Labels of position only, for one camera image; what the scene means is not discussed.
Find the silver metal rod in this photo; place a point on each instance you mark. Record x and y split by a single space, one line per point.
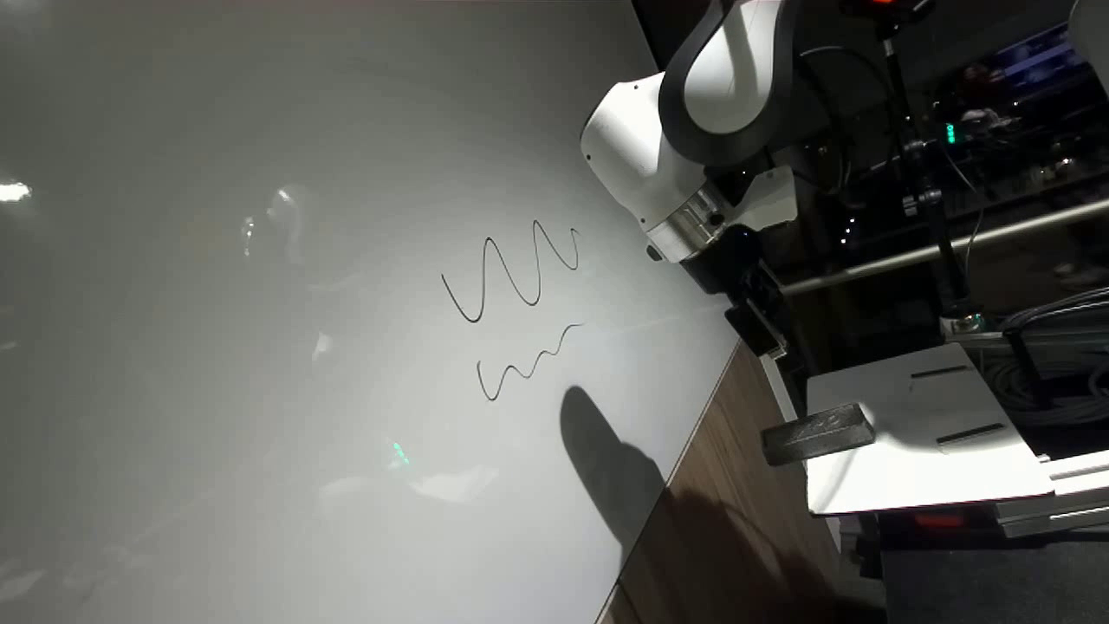
1022 227

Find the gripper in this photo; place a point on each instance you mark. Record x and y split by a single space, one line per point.
723 260

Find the dark grey whiteboard eraser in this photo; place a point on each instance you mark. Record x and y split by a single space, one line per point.
819 433

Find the camera on mount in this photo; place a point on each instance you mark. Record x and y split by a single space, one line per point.
931 199

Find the shelf with electronic gear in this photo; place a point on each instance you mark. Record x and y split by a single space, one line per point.
1031 104

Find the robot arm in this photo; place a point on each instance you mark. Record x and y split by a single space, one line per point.
637 152

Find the aluminium frame rail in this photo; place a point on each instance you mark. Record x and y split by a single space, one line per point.
1061 498

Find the large whiteboard with scribbles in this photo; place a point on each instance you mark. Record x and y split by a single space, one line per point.
260 347

